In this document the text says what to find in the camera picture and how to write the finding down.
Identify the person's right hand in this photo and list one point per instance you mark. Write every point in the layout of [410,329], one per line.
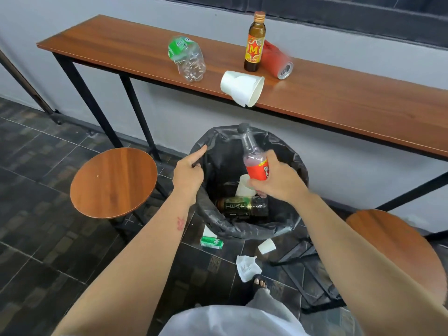
[283,183]

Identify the person's left hand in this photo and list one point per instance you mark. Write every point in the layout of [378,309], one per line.
[187,176]

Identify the person's right thumb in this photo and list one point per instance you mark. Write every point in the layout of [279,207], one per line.
[258,184]

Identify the person's left thumb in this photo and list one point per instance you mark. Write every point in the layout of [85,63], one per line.
[197,165]

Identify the black trash bag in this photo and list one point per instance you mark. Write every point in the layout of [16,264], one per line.
[218,164]

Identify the red label plastic bottle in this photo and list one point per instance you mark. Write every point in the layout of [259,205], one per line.
[254,160]

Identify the person's right forearm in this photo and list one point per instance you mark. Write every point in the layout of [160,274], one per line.
[350,262]

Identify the person's left forearm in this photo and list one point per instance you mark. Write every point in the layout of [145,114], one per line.
[140,262]

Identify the dark tea bottle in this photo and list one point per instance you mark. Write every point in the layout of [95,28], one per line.
[241,205]

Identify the small white paper cup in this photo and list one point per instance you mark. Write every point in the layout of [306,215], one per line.
[267,246]

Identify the white paper scrap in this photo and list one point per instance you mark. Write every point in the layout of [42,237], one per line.
[208,232]

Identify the green drink can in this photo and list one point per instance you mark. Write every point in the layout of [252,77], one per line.
[211,242]

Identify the crumpled white tissue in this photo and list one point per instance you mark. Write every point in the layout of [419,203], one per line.
[246,267]

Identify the round wooden stool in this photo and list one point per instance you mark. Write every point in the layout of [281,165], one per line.
[402,248]
[113,181]

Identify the large white paper cup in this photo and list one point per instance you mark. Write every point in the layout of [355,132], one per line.
[241,87]

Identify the person's foot in black sandal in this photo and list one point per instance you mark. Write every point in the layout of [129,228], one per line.
[260,284]

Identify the crushed clear bottle green label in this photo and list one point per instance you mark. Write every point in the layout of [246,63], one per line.
[189,61]

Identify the person's grey trouser leg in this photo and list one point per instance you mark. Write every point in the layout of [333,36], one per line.
[269,304]

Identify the red drink can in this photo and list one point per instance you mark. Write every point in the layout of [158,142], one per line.
[276,59]

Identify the brown glass bottle yellow label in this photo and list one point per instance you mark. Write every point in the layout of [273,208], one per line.
[254,43]

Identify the person's white shirt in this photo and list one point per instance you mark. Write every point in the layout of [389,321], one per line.
[227,321]

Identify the black metal pole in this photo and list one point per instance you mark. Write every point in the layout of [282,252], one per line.
[24,83]

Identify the black metal table frame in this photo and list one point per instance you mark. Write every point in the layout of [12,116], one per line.
[91,101]

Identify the dark window frame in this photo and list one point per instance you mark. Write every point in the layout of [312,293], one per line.
[332,13]

